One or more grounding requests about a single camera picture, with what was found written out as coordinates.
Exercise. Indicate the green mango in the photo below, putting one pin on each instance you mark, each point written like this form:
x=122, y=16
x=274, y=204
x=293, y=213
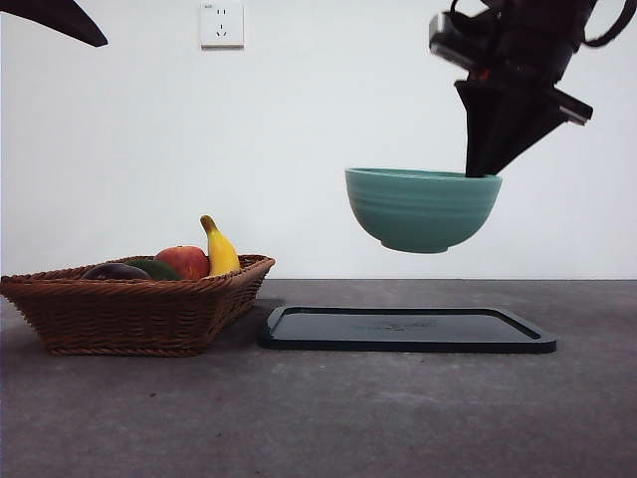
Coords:
x=164, y=271

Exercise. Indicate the brown wicker basket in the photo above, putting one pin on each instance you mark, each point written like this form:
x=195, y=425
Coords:
x=124, y=318

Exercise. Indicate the white wall socket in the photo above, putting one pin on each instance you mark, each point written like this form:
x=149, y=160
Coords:
x=222, y=25

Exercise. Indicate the teal ceramic bowl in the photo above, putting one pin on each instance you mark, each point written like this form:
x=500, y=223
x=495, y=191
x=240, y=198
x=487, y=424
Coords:
x=418, y=214

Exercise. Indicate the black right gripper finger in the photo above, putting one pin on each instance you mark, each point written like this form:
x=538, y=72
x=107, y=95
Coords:
x=480, y=129
x=527, y=119

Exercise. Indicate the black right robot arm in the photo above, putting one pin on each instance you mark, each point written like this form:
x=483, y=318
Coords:
x=542, y=25

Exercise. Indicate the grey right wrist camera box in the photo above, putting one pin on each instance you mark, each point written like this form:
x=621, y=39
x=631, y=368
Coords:
x=440, y=32

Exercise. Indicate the red apple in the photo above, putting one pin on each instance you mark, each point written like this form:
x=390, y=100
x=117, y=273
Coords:
x=186, y=261

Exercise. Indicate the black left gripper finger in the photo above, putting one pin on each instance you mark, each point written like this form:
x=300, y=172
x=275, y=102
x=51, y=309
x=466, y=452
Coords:
x=45, y=17

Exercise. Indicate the yellow banana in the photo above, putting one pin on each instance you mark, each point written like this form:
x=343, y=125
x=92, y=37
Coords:
x=222, y=254

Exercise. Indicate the black rectangular tray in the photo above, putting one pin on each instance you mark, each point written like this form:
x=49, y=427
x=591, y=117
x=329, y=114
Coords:
x=318, y=331

